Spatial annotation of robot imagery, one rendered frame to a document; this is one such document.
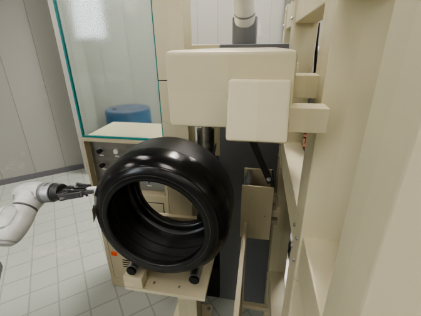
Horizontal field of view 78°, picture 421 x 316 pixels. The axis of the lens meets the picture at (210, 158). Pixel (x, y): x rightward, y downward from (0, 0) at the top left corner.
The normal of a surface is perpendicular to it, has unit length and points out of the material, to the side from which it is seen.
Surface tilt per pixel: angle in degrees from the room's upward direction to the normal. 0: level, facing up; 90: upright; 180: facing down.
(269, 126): 72
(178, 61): 90
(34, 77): 90
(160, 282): 0
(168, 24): 90
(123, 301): 0
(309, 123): 90
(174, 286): 0
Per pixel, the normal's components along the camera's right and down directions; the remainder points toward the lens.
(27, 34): 0.51, 0.33
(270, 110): -0.18, 0.09
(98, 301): -0.01, -0.92
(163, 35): -0.18, 0.39
